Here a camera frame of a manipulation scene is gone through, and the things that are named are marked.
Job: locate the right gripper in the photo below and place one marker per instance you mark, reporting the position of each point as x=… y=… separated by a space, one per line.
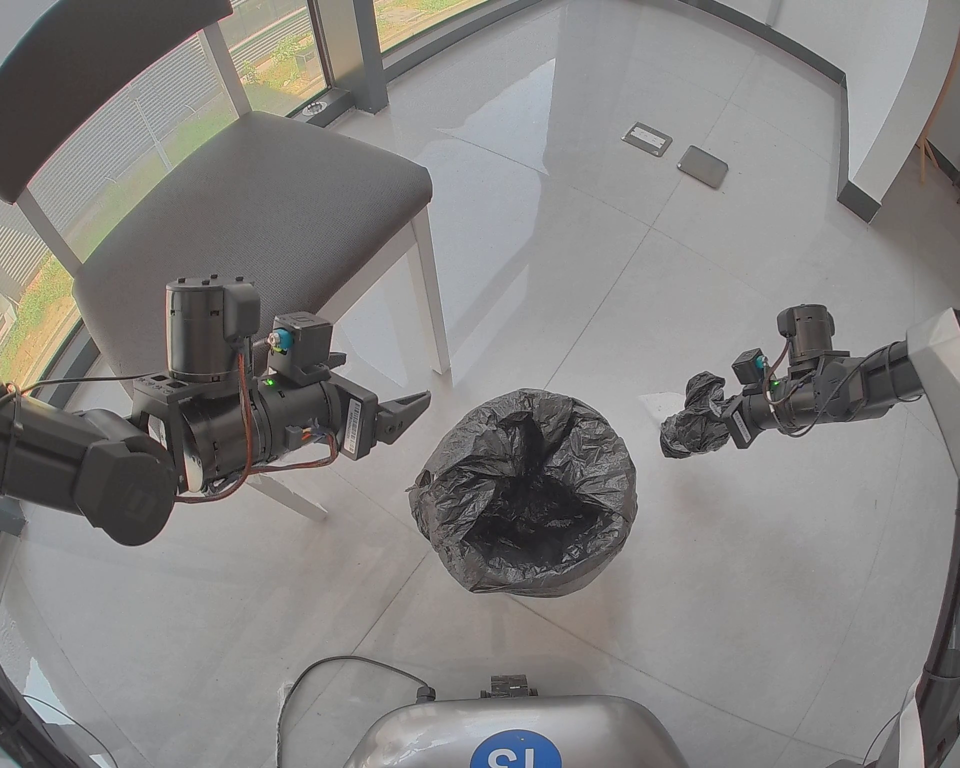
x=780 y=412

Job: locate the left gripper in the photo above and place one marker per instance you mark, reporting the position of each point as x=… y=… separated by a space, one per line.
x=292 y=420

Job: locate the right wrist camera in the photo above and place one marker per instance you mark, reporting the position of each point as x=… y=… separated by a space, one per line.
x=748 y=367

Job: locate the black plastic bag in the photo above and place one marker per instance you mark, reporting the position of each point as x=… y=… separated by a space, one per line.
x=525 y=480

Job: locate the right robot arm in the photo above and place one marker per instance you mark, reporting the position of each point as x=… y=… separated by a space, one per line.
x=877 y=390

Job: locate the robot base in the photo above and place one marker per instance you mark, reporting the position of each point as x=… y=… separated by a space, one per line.
x=517 y=731

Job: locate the white chair with grey seat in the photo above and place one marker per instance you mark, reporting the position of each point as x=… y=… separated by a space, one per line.
x=247 y=195

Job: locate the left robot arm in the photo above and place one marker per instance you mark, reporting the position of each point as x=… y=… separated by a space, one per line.
x=82 y=465

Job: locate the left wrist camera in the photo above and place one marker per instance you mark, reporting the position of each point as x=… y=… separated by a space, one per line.
x=304 y=341

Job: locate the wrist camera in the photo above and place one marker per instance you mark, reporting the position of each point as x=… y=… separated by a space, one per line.
x=748 y=367
x=304 y=341

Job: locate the black plastic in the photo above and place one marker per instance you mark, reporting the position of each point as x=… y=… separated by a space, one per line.
x=697 y=420

